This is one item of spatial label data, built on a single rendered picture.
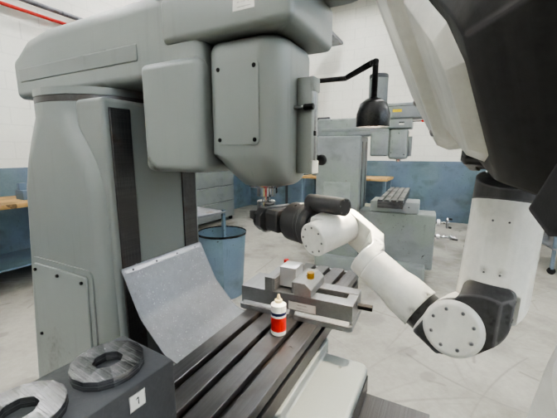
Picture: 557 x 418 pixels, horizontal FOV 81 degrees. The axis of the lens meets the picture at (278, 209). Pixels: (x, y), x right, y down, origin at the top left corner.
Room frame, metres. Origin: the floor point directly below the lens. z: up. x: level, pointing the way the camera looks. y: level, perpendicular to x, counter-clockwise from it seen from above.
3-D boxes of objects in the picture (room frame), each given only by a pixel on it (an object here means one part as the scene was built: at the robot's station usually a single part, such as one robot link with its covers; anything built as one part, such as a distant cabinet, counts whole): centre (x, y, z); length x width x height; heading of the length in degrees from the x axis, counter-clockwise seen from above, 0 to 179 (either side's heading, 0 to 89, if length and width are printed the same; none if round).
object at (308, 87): (0.76, -0.07, 1.44); 0.04 x 0.04 x 0.21; 62
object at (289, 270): (0.94, -0.04, 1.02); 0.06 x 0.05 x 0.06; 155
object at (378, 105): (0.73, -0.21, 1.47); 0.07 x 0.07 x 0.06
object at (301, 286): (0.92, -0.09, 1.00); 0.12 x 0.06 x 0.04; 155
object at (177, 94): (0.90, 0.20, 1.47); 0.24 x 0.19 x 0.26; 152
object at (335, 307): (0.93, -0.07, 0.97); 0.35 x 0.15 x 0.11; 65
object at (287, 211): (0.74, -0.03, 1.23); 0.13 x 0.12 x 0.10; 128
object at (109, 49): (1.04, 0.47, 1.66); 0.80 x 0.23 x 0.20; 62
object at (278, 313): (0.79, 0.00, 0.97); 0.04 x 0.04 x 0.11
